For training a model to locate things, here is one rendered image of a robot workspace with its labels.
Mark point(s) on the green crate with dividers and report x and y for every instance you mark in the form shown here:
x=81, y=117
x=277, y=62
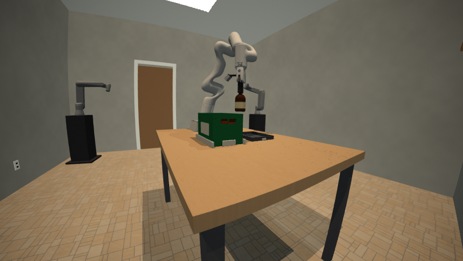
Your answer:
x=210, y=127

